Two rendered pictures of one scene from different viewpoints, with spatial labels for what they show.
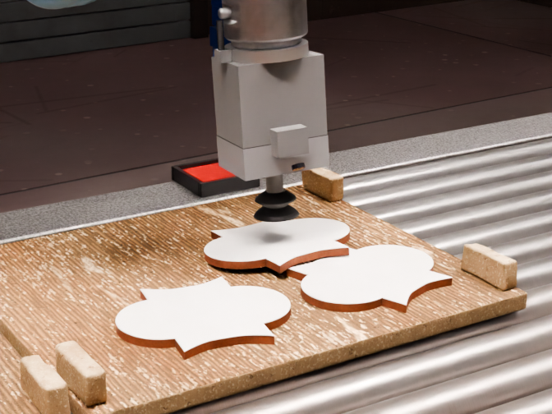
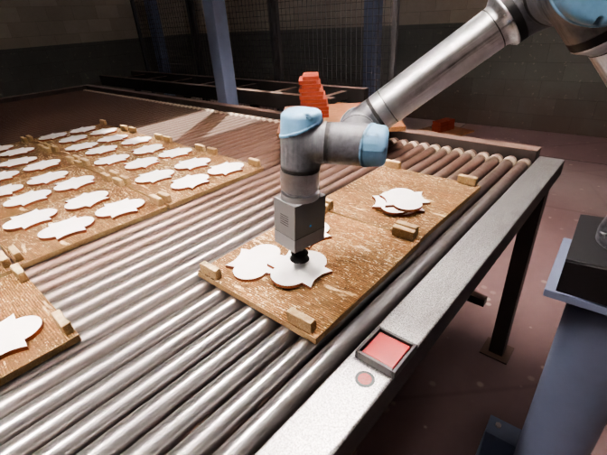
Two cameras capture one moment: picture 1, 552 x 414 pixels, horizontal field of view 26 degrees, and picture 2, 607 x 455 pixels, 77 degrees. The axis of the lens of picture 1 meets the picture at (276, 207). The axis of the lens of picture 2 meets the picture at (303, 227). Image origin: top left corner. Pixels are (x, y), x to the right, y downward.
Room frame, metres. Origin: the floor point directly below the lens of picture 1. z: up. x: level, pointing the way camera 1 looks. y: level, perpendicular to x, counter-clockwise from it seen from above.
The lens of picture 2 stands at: (1.72, -0.18, 1.43)
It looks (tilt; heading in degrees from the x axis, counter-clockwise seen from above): 29 degrees down; 164
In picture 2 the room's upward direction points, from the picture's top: 4 degrees counter-clockwise
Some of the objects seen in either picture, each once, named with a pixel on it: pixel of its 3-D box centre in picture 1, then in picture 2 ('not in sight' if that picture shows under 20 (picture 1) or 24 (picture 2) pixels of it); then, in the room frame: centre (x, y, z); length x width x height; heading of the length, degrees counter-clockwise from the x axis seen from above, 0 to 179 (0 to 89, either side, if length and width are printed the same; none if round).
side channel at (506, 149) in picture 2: not in sight; (212, 109); (-1.08, 0.03, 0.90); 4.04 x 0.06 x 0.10; 31
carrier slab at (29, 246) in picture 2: not in sight; (76, 213); (0.50, -0.55, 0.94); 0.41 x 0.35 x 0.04; 120
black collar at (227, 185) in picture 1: (215, 176); (386, 350); (1.31, 0.07, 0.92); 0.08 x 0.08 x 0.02; 31
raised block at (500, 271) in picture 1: (489, 265); (210, 270); (0.98, -0.19, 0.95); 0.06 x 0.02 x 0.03; 32
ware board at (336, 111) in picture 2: not in sight; (337, 116); (0.11, 0.47, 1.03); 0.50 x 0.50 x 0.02; 71
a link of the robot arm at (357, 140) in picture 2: not in sight; (356, 142); (1.09, 0.11, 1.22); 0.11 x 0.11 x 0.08; 63
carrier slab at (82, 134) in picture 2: not in sight; (78, 134); (-0.63, -0.74, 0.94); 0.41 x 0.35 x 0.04; 121
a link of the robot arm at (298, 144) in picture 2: not in sight; (302, 140); (1.06, 0.02, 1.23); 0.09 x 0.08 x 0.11; 63
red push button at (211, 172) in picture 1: (215, 177); (386, 351); (1.31, 0.07, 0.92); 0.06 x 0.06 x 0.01; 31
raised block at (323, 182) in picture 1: (322, 181); (301, 320); (1.21, -0.05, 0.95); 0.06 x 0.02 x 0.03; 32
